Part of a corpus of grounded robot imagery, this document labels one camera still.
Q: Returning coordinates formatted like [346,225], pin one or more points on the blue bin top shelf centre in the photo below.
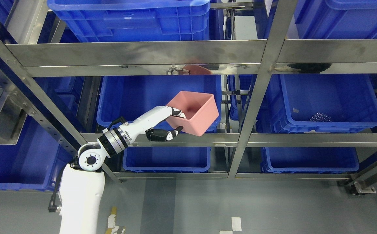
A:
[94,21]

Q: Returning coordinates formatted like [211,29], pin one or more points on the blue bin shelf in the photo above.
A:
[322,103]
[336,19]
[94,21]
[132,96]

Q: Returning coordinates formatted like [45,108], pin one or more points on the blue bin bottom centre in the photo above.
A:
[167,159]

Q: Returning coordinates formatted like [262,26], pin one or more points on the blue bin middle shelf centre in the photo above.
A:
[132,96]

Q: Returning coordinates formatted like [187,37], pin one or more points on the blue bin middle shelf right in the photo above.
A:
[322,103]

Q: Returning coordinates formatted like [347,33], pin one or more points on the stainless steel shelf rack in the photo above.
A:
[56,79]

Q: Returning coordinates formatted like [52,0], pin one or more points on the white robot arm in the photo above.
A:
[81,183]

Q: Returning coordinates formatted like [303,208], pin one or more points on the blue bin bottom right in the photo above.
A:
[309,160]

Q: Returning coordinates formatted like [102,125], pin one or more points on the blue bin top shelf right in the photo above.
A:
[336,19]

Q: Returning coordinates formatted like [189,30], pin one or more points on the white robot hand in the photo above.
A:
[145,125]

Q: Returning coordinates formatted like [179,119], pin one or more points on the blue bin far left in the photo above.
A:
[34,162]

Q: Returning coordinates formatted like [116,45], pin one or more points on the pink plastic storage box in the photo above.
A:
[200,109]

